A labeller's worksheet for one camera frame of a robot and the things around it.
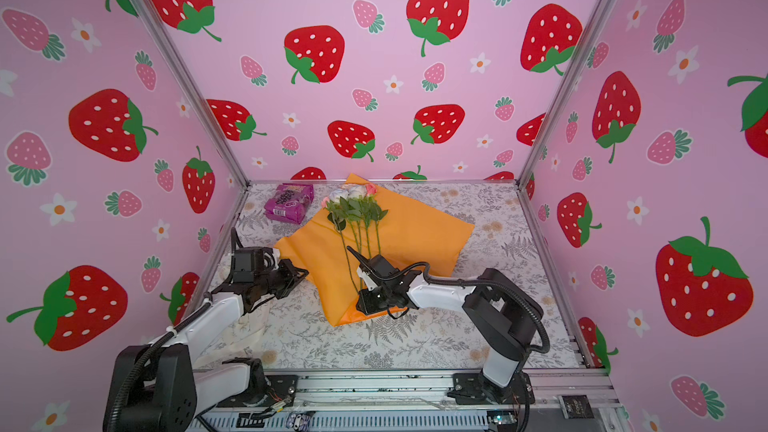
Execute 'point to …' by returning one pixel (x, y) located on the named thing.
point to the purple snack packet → (289, 202)
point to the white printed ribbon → (240, 341)
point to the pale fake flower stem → (349, 211)
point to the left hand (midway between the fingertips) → (309, 269)
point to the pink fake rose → (374, 211)
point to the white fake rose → (332, 209)
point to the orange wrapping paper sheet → (320, 255)
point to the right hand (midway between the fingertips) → (355, 307)
